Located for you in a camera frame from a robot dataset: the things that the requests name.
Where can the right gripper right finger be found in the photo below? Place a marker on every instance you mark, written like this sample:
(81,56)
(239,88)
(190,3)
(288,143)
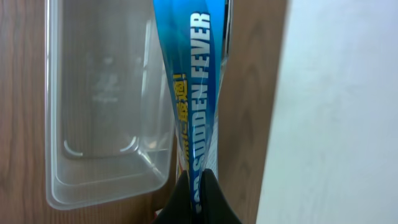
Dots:
(215,208)

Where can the clear plastic container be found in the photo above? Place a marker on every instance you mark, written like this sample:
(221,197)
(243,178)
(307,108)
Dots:
(109,122)

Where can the blue fever patch box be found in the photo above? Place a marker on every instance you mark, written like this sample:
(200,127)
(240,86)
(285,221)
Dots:
(194,39)

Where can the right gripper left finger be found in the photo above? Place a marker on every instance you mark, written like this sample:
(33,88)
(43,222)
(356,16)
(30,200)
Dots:
(178,209)

